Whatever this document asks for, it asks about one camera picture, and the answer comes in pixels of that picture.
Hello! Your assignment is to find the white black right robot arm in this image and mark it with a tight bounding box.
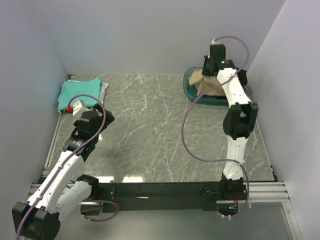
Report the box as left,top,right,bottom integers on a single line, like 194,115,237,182
202,43,259,200

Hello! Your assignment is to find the black t shirt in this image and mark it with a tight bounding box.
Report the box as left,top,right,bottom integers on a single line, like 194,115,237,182
237,69,248,87

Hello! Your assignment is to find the teal plastic basket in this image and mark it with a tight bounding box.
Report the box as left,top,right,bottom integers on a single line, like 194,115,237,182
182,67,253,106

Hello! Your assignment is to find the black base crossbar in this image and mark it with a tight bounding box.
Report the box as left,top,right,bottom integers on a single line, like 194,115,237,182
79,181,248,217

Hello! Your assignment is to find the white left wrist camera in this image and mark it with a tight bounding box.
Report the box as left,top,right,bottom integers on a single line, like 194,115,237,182
66,100,89,118

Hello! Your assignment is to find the folded teal t shirt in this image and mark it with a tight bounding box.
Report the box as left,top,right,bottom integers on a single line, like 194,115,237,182
56,76,104,112

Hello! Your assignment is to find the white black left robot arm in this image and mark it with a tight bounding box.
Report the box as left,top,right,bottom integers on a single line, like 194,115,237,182
12,103,115,240

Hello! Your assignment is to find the tan t shirt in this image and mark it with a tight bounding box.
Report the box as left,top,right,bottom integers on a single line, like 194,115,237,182
189,68,226,97

